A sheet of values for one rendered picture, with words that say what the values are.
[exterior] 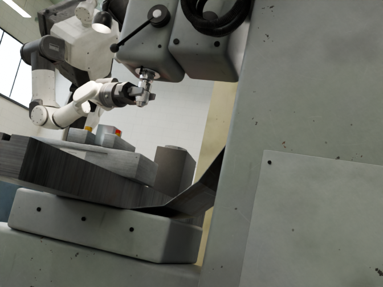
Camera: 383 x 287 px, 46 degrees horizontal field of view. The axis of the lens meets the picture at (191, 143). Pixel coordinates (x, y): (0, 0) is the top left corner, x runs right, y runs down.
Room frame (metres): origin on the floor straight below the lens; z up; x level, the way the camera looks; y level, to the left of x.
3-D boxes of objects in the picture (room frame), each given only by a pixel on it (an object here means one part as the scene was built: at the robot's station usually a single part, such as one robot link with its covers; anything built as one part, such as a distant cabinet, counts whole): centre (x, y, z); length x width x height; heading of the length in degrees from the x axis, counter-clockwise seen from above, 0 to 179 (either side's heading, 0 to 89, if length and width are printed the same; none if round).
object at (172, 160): (1.76, 0.04, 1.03); 0.22 x 0.12 x 0.20; 168
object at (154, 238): (1.44, 0.19, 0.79); 0.50 x 0.35 x 0.12; 71
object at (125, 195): (1.44, 0.19, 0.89); 1.24 x 0.23 x 0.08; 161
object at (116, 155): (1.31, 0.27, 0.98); 0.35 x 0.15 x 0.11; 73
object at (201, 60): (1.37, 0.01, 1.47); 0.24 x 0.19 x 0.26; 161
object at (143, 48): (1.44, 0.19, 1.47); 0.21 x 0.19 x 0.32; 161
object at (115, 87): (1.50, 0.26, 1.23); 0.13 x 0.12 x 0.10; 139
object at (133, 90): (1.41, 0.21, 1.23); 0.06 x 0.02 x 0.03; 49
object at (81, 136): (1.31, 0.30, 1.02); 0.15 x 0.06 x 0.04; 163
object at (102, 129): (1.30, 0.24, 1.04); 0.06 x 0.05 x 0.06; 163
